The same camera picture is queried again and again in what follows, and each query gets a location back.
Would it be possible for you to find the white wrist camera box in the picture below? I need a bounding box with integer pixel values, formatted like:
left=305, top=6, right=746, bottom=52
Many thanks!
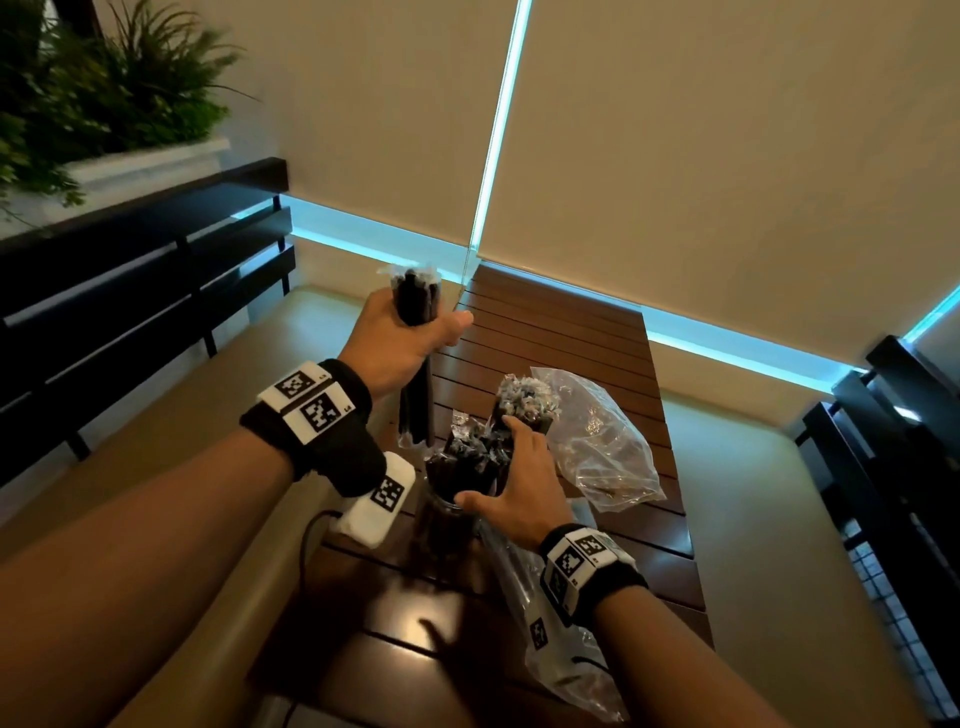
left=333, top=449, right=418, bottom=550
left=522, top=592, right=594, bottom=674

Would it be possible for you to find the clear plastic zip bag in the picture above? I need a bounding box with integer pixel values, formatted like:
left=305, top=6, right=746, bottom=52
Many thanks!
left=476, top=498, right=631, bottom=723
left=530, top=365, right=667, bottom=515

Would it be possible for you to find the green plant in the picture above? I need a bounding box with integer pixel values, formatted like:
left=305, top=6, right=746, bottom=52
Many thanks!
left=0, top=0, right=256, bottom=219

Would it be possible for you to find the black straw bundle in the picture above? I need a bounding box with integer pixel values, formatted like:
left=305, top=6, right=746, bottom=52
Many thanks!
left=378, top=262, right=444, bottom=451

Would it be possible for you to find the person's left hand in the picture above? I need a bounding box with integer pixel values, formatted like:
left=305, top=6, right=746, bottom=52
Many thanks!
left=337, top=288, right=475, bottom=399

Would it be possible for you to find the beige roller blind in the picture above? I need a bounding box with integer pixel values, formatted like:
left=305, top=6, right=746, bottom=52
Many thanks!
left=914, top=307, right=960, bottom=373
left=187, top=0, right=520, bottom=245
left=479, top=0, right=960, bottom=369

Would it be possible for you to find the white planter ledge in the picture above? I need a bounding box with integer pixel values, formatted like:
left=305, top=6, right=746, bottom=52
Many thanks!
left=0, top=136, right=232, bottom=241

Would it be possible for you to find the person's right hand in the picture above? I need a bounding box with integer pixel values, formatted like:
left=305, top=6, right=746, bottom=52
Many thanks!
left=453, top=414, right=577, bottom=553

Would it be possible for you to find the black wristband with white markers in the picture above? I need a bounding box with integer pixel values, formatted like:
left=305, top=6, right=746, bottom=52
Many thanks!
left=538, top=523, right=650, bottom=630
left=239, top=358, right=388, bottom=498

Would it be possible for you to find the person's right forearm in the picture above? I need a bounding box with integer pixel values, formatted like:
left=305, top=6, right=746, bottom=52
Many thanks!
left=592, top=584, right=789, bottom=728

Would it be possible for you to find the beige padded bench seat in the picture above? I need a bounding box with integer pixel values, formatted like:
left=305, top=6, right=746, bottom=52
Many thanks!
left=0, top=288, right=391, bottom=728
left=663, top=393, right=931, bottom=728

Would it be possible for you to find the black slatted bench backrest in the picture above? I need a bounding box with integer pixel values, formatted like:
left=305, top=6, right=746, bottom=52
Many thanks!
left=794, top=335, right=960, bottom=721
left=0, top=157, right=298, bottom=485

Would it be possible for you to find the transparent plastic cup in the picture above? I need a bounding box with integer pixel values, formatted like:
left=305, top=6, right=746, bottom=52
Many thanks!
left=419, top=479, right=481, bottom=562
left=517, top=416, right=558, bottom=451

